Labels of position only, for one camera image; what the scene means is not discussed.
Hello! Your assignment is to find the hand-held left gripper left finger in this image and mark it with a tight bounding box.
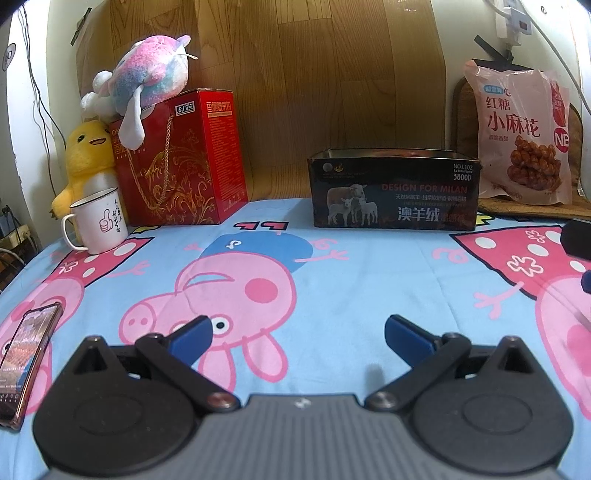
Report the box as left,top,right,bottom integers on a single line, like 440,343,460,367
65,315,242,414

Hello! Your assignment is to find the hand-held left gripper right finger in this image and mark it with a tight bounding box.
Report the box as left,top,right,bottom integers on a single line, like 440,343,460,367
365,314,548,414

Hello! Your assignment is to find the black printed box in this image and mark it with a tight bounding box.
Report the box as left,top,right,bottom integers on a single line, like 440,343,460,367
308,148,482,230

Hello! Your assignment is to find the cartoon pig printed blanket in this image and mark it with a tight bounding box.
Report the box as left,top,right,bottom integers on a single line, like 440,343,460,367
0,196,591,462

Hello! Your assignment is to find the large pink snack bag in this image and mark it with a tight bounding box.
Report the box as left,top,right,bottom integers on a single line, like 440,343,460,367
464,59,573,205

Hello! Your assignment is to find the white enamel mug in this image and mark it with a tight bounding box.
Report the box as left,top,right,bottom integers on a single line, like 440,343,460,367
61,187,129,256

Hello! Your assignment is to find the brown woven seat cushion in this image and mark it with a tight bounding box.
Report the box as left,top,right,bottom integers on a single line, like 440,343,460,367
451,76,591,215

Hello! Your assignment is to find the smartphone in clear case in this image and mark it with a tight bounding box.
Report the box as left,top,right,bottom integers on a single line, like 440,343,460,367
0,302,64,431

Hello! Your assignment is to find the red gift box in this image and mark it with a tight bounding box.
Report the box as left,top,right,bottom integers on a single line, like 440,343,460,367
109,89,249,227

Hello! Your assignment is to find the black tape cross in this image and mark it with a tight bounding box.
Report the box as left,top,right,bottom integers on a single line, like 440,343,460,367
475,34,514,63

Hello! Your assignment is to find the yellow duck plush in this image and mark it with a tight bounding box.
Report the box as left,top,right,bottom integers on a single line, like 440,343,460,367
51,121,118,220

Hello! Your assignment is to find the pastel plush toy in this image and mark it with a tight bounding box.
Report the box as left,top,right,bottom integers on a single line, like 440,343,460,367
81,34,198,151

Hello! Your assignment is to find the wood-pattern board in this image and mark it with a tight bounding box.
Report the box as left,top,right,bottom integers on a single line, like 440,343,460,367
74,0,455,204

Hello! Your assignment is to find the white cable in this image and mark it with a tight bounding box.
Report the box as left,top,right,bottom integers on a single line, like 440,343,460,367
482,0,591,110

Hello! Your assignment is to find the black wall cable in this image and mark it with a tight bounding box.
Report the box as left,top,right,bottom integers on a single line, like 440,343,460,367
25,9,68,155

